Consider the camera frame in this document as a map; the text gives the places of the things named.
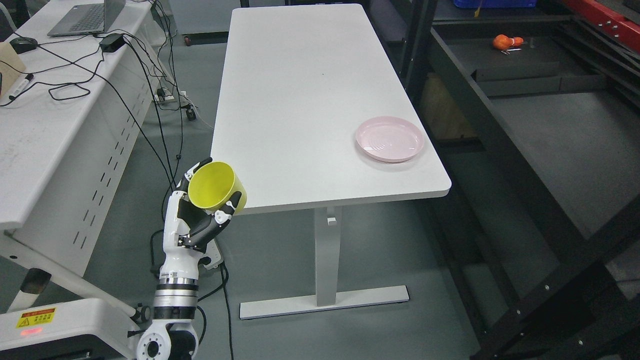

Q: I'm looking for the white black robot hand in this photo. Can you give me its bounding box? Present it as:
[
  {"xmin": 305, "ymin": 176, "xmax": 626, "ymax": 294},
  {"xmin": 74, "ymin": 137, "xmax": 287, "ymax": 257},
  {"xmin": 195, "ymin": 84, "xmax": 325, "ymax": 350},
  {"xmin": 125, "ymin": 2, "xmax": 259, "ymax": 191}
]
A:
[{"xmin": 158, "ymin": 157, "xmax": 242, "ymax": 280}]

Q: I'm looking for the yellow plastic cup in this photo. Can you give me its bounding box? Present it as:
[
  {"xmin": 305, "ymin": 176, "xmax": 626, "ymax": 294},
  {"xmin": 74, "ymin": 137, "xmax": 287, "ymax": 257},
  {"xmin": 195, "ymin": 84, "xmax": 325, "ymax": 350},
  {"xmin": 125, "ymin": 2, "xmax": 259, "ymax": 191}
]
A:
[{"xmin": 187, "ymin": 161, "xmax": 248, "ymax": 213}]

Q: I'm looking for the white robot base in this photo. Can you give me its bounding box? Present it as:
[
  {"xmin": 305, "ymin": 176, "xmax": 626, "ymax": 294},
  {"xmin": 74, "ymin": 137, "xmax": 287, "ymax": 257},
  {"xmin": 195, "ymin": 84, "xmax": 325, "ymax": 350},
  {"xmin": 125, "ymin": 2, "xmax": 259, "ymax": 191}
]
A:
[{"xmin": 0, "ymin": 298, "xmax": 140, "ymax": 360}]

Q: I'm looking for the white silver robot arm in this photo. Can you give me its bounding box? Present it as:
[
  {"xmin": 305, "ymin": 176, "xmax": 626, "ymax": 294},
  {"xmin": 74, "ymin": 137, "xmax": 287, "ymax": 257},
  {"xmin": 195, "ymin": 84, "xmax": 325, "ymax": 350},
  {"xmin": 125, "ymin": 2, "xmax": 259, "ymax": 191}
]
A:
[{"xmin": 135, "ymin": 277, "xmax": 199, "ymax": 360}]

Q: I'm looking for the orange toy on shelf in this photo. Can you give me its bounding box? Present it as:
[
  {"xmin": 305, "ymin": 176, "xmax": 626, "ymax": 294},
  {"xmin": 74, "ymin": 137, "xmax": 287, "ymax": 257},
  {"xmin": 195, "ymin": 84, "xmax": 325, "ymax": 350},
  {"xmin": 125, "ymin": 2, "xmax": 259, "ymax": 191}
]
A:
[{"xmin": 492, "ymin": 34, "xmax": 525, "ymax": 55}]

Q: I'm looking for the white power strip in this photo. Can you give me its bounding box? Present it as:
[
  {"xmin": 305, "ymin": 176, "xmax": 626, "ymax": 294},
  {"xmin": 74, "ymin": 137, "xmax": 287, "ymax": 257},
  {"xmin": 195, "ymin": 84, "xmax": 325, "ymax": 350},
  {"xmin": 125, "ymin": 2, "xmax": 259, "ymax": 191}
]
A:
[{"xmin": 199, "ymin": 238, "xmax": 224, "ymax": 271}]

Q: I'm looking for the white side desk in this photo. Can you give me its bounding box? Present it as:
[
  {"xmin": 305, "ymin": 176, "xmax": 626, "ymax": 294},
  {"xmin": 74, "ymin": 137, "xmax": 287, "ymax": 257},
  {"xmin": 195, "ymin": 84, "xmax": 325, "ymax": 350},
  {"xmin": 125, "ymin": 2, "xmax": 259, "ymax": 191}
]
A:
[{"xmin": 0, "ymin": 0, "xmax": 162, "ymax": 317}]

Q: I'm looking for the white standing desk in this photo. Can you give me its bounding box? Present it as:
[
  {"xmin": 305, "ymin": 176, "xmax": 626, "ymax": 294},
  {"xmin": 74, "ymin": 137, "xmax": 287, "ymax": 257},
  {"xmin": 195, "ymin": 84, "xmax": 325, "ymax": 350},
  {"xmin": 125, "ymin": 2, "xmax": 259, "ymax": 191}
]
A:
[{"xmin": 211, "ymin": 3, "xmax": 451, "ymax": 320}]

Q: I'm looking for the black power adapter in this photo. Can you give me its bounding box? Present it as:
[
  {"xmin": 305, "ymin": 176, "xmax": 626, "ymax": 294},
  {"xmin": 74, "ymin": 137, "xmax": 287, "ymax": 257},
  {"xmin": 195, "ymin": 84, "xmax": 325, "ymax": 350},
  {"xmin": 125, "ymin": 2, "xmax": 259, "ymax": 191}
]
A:
[{"xmin": 99, "ymin": 33, "xmax": 126, "ymax": 53}]

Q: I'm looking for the black marker pen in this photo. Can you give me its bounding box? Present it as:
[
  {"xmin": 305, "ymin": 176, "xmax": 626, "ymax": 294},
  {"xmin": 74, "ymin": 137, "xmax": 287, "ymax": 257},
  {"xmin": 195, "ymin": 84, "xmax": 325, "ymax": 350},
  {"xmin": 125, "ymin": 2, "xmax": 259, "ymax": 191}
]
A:
[{"xmin": 8, "ymin": 73, "xmax": 34, "ymax": 101}]

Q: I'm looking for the pink plastic plate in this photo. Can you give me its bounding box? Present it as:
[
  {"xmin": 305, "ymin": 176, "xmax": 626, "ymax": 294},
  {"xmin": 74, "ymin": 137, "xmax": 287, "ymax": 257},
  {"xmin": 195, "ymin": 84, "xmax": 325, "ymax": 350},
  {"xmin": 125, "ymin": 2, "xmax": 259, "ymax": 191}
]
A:
[{"xmin": 355, "ymin": 116, "xmax": 425, "ymax": 163}]

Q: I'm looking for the grey laptop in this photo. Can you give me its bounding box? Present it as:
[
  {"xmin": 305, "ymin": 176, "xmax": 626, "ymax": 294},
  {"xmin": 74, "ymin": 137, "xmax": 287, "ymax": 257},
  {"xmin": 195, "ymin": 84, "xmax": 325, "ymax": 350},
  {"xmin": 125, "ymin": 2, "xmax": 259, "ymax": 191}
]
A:
[{"xmin": 46, "ymin": 0, "xmax": 126, "ymax": 37}]

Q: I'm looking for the black computer mouse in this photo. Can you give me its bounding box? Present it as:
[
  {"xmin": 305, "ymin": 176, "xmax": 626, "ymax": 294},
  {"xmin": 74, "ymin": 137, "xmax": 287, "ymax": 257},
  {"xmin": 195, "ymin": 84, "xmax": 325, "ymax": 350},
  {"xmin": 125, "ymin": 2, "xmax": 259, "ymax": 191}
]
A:
[{"xmin": 9, "ymin": 36, "xmax": 39, "ymax": 55}]

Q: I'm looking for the dark metal shelving rack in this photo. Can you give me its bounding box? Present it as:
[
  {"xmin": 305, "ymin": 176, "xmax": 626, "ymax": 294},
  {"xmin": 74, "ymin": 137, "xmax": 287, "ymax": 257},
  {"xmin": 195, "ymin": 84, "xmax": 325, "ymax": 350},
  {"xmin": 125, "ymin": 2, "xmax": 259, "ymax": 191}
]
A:
[{"xmin": 365, "ymin": 0, "xmax": 639, "ymax": 360}]

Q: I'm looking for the red metal beam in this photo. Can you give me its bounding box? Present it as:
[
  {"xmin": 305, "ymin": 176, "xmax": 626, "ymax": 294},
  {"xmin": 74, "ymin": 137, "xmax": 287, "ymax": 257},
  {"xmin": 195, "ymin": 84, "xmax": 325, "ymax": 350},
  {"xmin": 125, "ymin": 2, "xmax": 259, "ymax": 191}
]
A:
[{"xmin": 564, "ymin": 0, "xmax": 640, "ymax": 43}]

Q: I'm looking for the black cable on desk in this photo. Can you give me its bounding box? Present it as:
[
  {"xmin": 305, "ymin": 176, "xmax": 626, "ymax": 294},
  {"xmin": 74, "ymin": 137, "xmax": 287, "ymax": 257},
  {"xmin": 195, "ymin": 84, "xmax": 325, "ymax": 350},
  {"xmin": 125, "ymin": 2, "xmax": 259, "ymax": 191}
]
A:
[{"xmin": 0, "ymin": 0, "xmax": 186, "ymax": 221}]

